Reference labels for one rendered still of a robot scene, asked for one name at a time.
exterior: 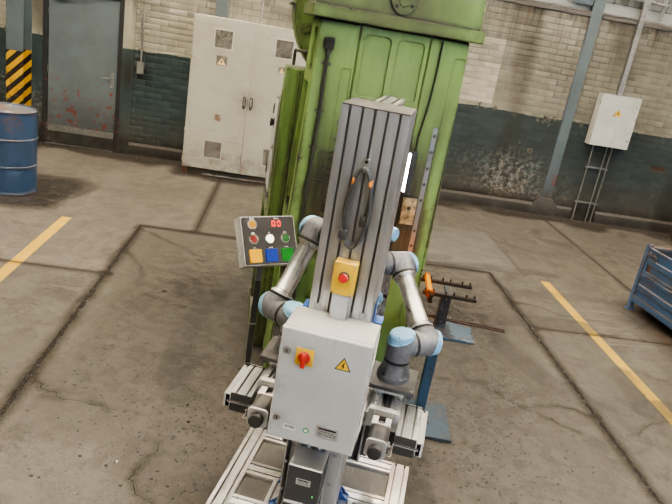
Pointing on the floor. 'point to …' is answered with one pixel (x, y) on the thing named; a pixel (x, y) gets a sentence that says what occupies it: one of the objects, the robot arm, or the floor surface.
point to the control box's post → (253, 313)
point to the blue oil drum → (18, 149)
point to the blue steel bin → (654, 285)
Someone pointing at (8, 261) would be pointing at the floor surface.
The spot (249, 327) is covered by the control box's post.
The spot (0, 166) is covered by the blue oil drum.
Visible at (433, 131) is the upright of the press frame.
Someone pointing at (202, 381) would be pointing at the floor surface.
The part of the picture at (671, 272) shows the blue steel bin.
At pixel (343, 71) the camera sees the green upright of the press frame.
